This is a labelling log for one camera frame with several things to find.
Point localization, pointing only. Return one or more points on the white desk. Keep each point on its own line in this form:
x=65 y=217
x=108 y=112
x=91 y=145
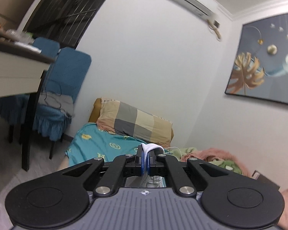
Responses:
x=23 y=71

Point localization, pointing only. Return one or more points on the framed leaf painting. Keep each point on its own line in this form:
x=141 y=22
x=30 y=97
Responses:
x=260 y=68

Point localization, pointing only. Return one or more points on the green and pink fleece blanket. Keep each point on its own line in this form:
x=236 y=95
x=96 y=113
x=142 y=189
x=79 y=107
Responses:
x=218 y=157

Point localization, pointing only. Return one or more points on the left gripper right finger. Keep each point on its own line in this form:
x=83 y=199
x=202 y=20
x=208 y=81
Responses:
x=173 y=172

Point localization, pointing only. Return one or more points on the brown wooden headboard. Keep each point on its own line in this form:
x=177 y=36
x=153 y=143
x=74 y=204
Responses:
x=96 y=111

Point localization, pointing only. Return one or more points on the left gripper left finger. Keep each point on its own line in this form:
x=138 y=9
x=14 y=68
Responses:
x=115 y=173

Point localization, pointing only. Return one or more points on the blue covered chair far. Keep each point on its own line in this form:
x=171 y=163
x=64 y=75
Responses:
x=49 y=48

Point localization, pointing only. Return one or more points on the checkered pillow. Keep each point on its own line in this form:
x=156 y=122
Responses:
x=117 y=117

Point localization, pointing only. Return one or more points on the white t-shirt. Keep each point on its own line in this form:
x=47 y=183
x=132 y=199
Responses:
x=146 y=148

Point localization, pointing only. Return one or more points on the blue covered chair near bed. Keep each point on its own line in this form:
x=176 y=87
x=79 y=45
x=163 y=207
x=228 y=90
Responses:
x=66 y=77

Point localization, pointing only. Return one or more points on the grey cloth on chair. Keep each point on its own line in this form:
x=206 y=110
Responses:
x=61 y=102

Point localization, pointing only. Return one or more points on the teal patterned bed sheet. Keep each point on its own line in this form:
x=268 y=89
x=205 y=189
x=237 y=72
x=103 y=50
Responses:
x=90 y=142

